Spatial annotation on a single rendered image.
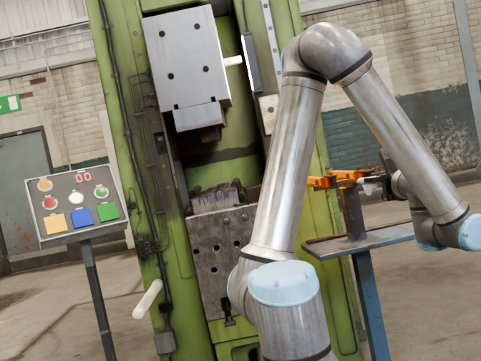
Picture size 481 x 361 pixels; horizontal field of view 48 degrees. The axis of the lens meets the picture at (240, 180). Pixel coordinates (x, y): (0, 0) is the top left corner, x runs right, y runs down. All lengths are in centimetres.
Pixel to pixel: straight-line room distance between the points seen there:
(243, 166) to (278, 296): 169
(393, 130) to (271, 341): 55
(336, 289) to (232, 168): 79
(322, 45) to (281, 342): 66
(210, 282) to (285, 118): 112
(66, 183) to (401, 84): 684
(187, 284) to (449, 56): 693
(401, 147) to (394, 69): 726
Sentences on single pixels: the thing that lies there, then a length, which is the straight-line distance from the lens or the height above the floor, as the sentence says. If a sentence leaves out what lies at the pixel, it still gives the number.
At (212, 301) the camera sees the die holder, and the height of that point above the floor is 55.
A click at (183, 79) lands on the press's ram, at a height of 148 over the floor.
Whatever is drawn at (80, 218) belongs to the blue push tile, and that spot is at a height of 101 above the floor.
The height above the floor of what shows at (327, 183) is 96.
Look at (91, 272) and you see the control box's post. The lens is 232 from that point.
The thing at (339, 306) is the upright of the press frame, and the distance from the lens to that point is 256.
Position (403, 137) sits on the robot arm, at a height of 109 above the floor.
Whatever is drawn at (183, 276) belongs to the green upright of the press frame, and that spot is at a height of 63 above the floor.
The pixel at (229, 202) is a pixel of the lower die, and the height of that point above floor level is 94.
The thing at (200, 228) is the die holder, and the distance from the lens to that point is 224.
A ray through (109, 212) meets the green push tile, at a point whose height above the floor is 101.
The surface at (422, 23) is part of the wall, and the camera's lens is 878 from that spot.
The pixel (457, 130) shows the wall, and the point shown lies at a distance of 876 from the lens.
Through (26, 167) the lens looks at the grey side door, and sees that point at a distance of 887.
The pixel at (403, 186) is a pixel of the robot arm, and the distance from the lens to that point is 154.
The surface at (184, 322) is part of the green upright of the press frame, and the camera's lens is 255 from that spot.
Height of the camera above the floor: 114
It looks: 3 degrees down
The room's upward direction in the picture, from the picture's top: 12 degrees counter-clockwise
